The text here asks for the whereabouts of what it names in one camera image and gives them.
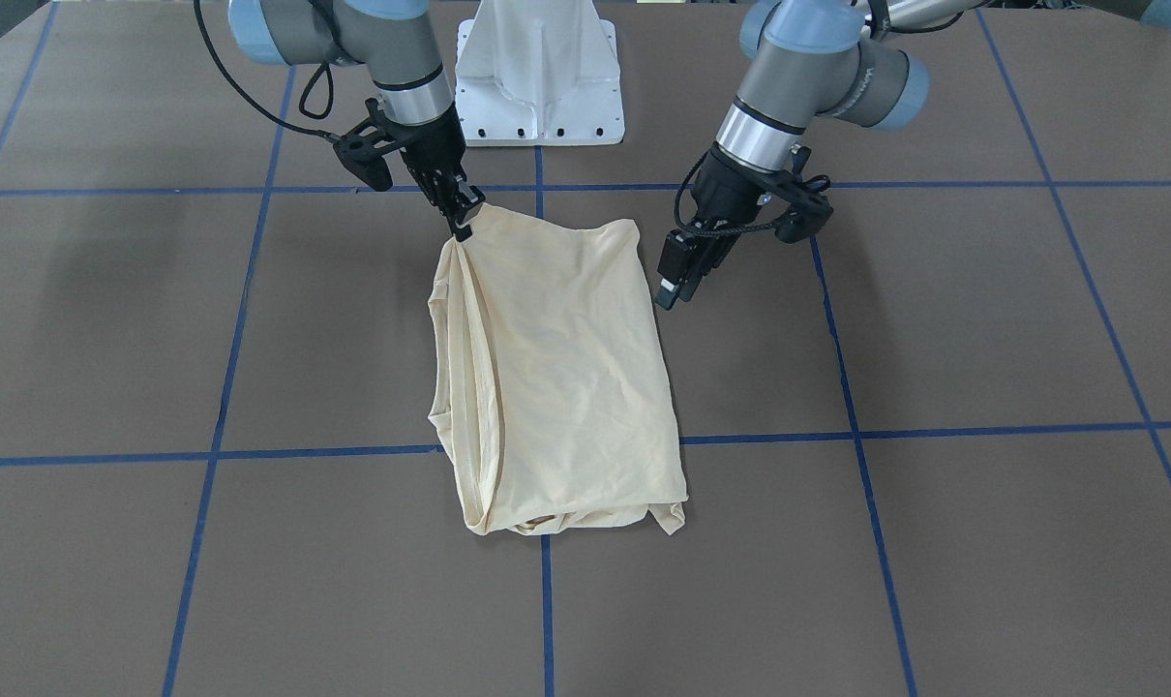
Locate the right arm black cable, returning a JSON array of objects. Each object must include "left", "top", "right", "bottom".
[{"left": 193, "top": 0, "right": 345, "bottom": 146}]

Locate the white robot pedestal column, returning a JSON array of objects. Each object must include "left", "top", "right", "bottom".
[{"left": 456, "top": 1, "right": 626, "bottom": 146}]

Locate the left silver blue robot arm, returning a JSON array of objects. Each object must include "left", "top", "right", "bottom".
[{"left": 653, "top": 1, "right": 988, "bottom": 310}]

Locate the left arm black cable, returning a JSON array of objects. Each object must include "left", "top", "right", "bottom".
[{"left": 673, "top": 155, "right": 833, "bottom": 242}]

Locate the cream long-sleeve printed shirt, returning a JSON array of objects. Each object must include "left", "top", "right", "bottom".
[{"left": 427, "top": 204, "right": 689, "bottom": 535}]

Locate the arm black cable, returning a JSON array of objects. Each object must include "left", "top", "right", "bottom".
[
  {"left": 193, "top": 0, "right": 345, "bottom": 146},
  {"left": 673, "top": 155, "right": 833, "bottom": 242}
]

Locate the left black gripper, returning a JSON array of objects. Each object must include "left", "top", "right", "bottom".
[{"left": 653, "top": 144, "right": 834, "bottom": 312}]

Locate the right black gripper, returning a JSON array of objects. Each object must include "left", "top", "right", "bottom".
[{"left": 333, "top": 98, "right": 487, "bottom": 242}]

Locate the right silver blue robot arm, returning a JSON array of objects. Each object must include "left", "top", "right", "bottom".
[{"left": 227, "top": 1, "right": 485, "bottom": 242}]

